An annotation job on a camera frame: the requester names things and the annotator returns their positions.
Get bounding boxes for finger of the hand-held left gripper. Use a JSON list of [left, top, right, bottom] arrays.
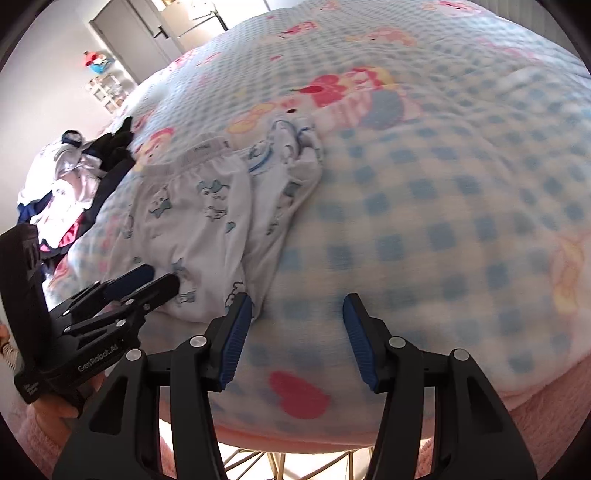
[[60, 265, 155, 319], [65, 273, 181, 340]]

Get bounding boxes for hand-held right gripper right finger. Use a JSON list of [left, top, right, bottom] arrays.
[[342, 293, 539, 480]]

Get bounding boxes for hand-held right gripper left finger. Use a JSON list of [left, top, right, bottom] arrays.
[[52, 293, 254, 480]]

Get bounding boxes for white cartoon print pajama pants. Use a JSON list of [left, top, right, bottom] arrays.
[[108, 134, 253, 325]]

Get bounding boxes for pile of clothes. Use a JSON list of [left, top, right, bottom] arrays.
[[17, 115, 138, 278]]

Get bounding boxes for person's left forearm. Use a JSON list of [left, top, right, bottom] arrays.
[[14, 408, 93, 480]]

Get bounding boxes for person's left hand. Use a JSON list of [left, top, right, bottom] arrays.
[[28, 369, 108, 423]]

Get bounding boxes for striped cloth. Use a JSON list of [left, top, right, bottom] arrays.
[[0, 323, 20, 372]]

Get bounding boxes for blue checked cartoon blanket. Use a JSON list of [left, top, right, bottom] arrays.
[[44, 0, 591, 457]]

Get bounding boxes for small white shelf rack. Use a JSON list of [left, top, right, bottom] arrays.
[[87, 73, 133, 114]]

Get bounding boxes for pink fuzzy bed sheet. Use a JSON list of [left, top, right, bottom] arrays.
[[157, 355, 591, 480]]

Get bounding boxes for red and blue plush toy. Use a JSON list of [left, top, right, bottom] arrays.
[[82, 50, 115, 75]]

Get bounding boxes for grey door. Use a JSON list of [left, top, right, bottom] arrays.
[[89, 0, 186, 85]]

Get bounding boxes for silver refrigerator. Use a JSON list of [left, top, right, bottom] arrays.
[[159, 0, 230, 52]]

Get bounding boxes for grey padded bed headboard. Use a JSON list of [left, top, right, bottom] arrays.
[[485, 0, 585, 52]]

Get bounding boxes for gold wire basket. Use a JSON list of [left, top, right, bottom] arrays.
[[216, 444, 376, 480]]

